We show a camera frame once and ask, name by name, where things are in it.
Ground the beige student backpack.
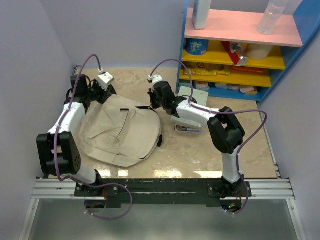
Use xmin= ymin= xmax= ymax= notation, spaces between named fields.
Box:
xmin=78 ymin=94 xmax=162 ymax=168

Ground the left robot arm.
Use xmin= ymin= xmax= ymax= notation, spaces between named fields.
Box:
xmin=36 ymin=72 xmax=116 ymax=196

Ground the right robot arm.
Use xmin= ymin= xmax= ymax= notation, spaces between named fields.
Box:
xmin=148 ymin=80 xmax=245 ymax=198

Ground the yellow snack bag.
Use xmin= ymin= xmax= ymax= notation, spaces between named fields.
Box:
xmin=185 ymin=62 xmax=231 ymax=76

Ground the colourful box under book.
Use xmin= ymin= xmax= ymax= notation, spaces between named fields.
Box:
xmin=174 ymin=124 xmax=202 ymax=135

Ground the white book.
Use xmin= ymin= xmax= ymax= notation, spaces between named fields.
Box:
xmin=171 ymin=86 xmax=209 ymax=130

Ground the blue tin can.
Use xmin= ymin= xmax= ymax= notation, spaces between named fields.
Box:
xmin=184 ymin=38 xmax=209 ymax=56

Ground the orange red packet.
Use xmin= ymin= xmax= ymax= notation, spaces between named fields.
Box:
xmin=230 ymin=65 xmax=265 ymax=74

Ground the blue shelf unit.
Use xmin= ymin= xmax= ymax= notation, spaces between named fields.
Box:
xmin=176 ymin=0 xmax=320 ymax=102

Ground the red snack packet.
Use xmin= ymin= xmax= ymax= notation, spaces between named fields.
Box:
xmin=221 ymin=41 xmax=249 ymax=66

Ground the pastel sponges row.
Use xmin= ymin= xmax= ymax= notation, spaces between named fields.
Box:
xmin=192 ymin=81 xmax=258 ymax=95

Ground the white bottle on shelf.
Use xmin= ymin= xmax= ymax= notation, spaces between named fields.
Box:
xmin=192 ymin=0 xmax=212 ymax=30

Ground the white bowl cup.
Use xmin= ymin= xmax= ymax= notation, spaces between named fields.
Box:
xmin=245 ymin=43 xmax=274 ymax=61

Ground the clear plastic bottle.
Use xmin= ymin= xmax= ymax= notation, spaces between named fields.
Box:
xmin=257 ymin=0 xmax=290 ymax=35

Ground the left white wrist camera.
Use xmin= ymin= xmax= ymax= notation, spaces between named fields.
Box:
xmin=96 ymin=72 xmax=115 ymax=91

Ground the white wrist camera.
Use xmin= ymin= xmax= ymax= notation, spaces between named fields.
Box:
xmin=147 ymin=74 xmax=163 ymax=86
xmin=96 ymin=72 xmax=115 ymax=91

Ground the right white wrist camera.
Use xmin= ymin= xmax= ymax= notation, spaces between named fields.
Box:
xmin=147 ymin=74 xmax=163 ymax=86

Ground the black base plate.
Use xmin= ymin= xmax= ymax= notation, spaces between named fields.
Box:
xmin=74 ymin=178 xmax=252 ymax=208

